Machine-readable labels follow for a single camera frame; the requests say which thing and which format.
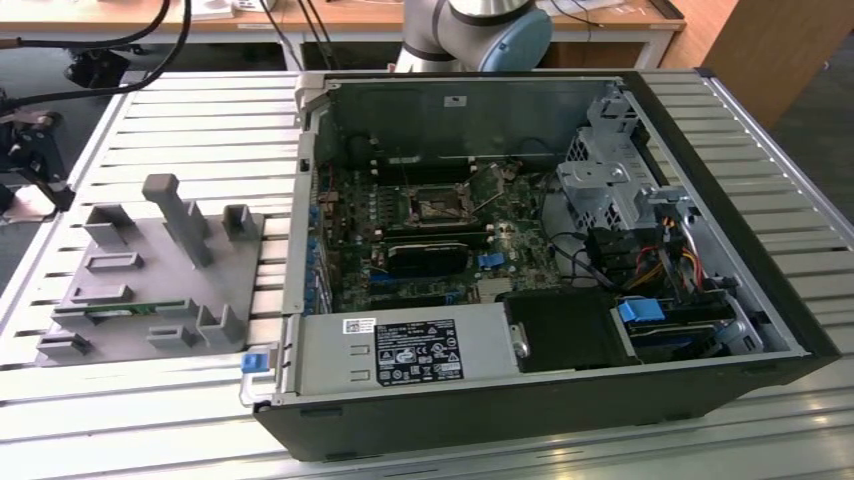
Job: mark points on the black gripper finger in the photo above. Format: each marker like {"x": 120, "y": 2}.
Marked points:
{"x": 5, "y": 202}
{"x": 56, "y": 175}

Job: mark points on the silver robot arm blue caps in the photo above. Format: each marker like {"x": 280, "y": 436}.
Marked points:
{"x": 460, "y": 30}

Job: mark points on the CPU socket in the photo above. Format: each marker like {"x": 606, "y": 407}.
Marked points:
{"x": 436, "y": 206}

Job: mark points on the black chair base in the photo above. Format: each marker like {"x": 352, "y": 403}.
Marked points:
{"x": 96, "y": 67}

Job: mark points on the grey parts rack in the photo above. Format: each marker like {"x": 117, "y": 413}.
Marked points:
{"x": 167, "y": 280}

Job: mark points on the green RAM stick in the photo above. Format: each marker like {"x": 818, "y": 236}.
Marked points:
{"x": 120, "y": 310}

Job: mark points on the blue case latch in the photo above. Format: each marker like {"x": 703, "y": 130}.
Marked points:
{"x": 255, "y": 363}

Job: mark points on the thin metal locking lever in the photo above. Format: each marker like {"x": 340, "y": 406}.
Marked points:
{"x": 408, "y": 184}

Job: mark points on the silver power supply unit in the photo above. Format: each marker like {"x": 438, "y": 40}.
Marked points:
{"x": 334, "y": 360}

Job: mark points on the wooden desk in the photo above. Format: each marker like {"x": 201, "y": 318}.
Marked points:
{"x": 374, "y": 20}

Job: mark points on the black RAM slots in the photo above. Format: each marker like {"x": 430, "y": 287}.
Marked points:
{"x": 434, "y": 233}

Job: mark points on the white case sticker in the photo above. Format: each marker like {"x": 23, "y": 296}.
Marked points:
{"x": 454, "y": 101}

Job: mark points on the black power supply label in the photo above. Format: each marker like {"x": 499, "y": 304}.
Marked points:
{"x": 416, "y": 352}

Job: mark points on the blue board connector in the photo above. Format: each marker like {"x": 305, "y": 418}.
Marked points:
{"x": 490, "y": 261}

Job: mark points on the small silver heatsink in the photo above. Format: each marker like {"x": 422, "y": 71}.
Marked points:
{"x": 495, "y": 290}

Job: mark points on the green motherboard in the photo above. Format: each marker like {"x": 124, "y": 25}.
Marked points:
{"x": 520, "y": 250}

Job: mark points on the silver metal drive cage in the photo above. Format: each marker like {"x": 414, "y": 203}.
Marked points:
{"x": 600, "y": 180}

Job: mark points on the black plastic shroud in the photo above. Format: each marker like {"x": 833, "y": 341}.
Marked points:
{"x": 567, "y": 330}

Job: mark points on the black open PC case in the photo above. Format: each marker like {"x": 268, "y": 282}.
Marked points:
{"x": 534, "y": 420}

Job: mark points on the hard disk in blue carrier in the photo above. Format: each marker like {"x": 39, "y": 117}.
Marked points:
{"x": 642, "y": 311}

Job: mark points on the brown wooden cabinet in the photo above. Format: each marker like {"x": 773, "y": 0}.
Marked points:
{"x": 781, "y": 55}

